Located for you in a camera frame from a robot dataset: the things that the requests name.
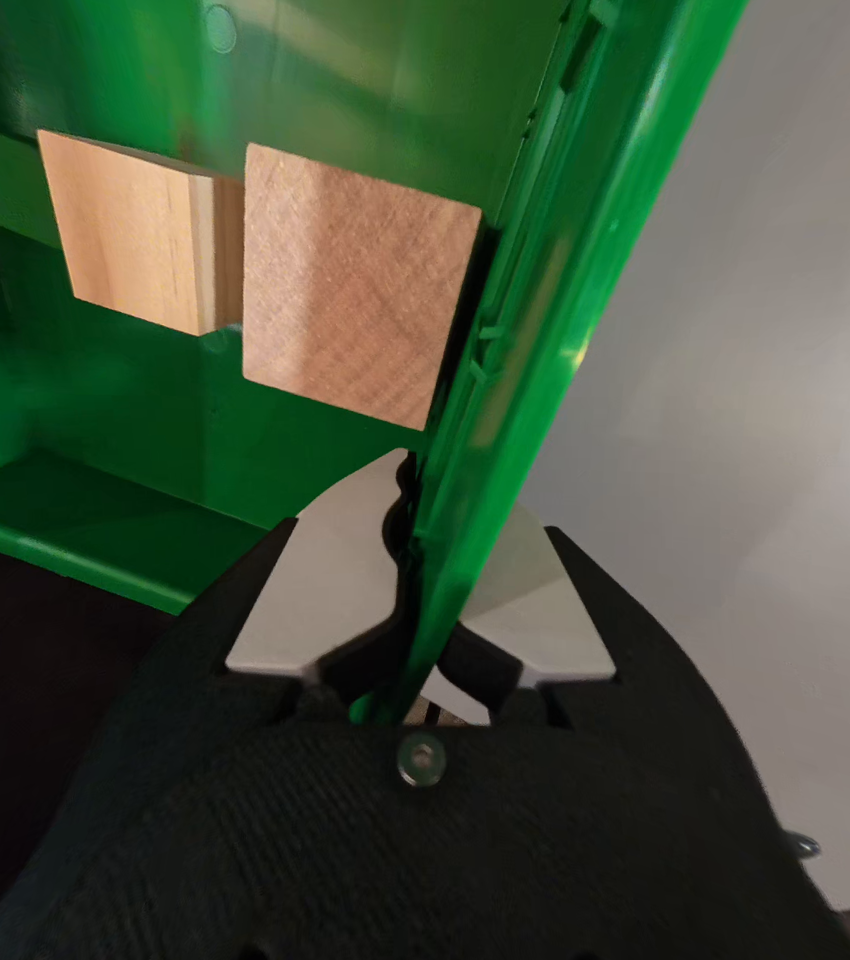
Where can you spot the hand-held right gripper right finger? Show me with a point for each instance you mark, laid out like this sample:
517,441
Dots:
552,622

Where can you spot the grey desk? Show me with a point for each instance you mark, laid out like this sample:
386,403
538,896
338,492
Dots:
769,375

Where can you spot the light wooden block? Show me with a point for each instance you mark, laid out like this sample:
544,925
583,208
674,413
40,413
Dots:
125,225

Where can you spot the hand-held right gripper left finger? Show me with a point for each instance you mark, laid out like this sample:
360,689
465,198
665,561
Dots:
312,592

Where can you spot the green plastic bin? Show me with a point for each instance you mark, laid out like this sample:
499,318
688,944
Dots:
365,67

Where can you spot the brown wooden block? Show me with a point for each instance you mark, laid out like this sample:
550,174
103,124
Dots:
350,285

